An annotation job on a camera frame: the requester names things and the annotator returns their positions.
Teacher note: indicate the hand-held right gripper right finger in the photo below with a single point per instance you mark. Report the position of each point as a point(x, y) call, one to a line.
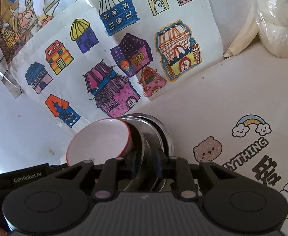
point(158, 166)

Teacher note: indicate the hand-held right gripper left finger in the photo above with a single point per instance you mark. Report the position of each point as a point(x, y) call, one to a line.
point(133, 166)

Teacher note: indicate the deep stainless steel plate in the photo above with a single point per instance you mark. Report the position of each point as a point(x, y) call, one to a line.
point(145, 177)
point(167, 140)

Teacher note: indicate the white bowl with red rim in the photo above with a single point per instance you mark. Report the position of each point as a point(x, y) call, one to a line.
point(97, 142)

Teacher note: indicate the printed white tablecloth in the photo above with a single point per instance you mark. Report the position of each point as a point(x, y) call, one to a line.
point(232, 98)

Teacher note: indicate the coloured houses drawing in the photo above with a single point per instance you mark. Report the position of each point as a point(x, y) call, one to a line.
point(124, 54)

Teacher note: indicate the rolled white paper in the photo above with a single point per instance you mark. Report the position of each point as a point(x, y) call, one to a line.
point(242, 36)

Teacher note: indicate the coloured figure drawing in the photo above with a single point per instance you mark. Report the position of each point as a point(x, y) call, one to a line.
point(16, 17)

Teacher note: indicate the plastic bag of steamed buns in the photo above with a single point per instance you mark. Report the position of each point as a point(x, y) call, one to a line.
point(279, 29)

